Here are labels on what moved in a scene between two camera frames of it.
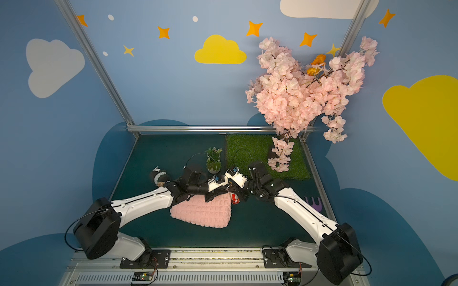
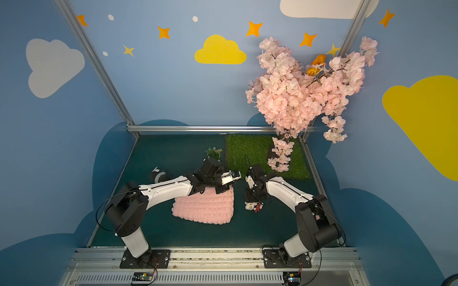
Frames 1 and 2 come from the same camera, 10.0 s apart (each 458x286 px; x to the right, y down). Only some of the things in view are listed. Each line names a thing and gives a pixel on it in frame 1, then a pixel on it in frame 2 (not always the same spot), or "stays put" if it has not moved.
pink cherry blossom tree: x=289 y=94 stays put
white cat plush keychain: x=235 y=199 to x=256 y=206
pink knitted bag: x=196 y=210 stays put
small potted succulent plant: x=213 y=163 stays put
